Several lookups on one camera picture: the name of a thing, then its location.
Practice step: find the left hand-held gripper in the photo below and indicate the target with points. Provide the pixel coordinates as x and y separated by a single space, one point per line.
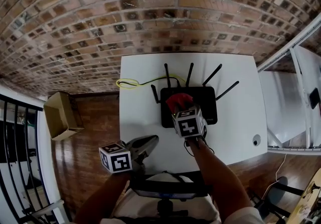
116 159

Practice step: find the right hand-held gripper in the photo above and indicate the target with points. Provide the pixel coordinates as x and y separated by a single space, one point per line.
189 123

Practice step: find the pink cloth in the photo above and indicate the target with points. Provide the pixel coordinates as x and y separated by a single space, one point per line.
175 98

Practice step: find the black router with antennas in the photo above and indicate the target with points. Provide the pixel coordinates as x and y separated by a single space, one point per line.
210 102

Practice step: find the person's right forearm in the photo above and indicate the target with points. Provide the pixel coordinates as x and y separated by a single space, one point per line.
218 177

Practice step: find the person's left forearm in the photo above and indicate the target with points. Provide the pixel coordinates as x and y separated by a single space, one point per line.
105 195

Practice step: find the person's white shirt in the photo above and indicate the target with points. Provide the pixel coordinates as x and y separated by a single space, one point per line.
140 205

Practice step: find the open cardboard box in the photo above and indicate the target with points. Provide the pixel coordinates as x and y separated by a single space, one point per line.
59 117

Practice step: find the white metal shelf rack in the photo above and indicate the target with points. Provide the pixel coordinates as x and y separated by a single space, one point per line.
281 107

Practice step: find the black stool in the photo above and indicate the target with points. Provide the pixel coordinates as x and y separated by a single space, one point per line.
278 187

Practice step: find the black metal railing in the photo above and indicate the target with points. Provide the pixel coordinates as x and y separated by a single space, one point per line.
25 103

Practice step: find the flat black device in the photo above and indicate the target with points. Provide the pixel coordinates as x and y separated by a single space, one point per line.
314 98

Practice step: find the black cabinet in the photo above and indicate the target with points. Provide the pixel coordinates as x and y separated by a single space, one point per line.
15 142

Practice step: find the round wooden table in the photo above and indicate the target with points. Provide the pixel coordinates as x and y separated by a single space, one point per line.
308 200

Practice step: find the black chest mount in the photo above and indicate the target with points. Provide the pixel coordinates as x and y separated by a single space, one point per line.
170 191

